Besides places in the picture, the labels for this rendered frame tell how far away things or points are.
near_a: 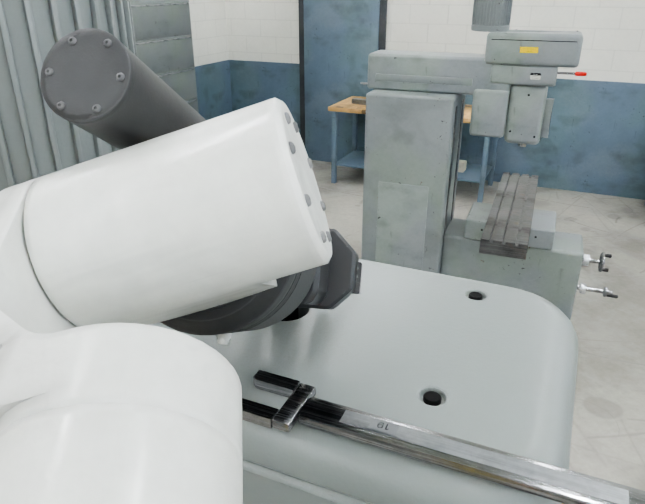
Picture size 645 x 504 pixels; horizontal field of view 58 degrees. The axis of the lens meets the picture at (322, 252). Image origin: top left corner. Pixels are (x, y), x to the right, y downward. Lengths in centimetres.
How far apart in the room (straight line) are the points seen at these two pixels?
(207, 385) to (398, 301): 34
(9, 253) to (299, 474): 22
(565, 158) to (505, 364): 667
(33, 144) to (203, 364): 35
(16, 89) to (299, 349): 27
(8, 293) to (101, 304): 3
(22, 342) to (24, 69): 33
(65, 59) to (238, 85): 793
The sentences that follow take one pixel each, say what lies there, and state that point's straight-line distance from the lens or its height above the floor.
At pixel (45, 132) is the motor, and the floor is 203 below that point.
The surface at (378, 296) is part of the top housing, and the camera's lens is 49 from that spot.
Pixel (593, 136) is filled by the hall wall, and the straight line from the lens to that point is 701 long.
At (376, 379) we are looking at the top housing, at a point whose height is 189.
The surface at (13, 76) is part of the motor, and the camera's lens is 48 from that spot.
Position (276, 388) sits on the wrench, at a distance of 38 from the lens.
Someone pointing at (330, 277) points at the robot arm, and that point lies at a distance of 39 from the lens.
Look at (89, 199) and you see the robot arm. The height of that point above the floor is 206.
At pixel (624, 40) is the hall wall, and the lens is 689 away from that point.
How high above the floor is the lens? 213
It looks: 25 degrees down
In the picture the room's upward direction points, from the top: straight up
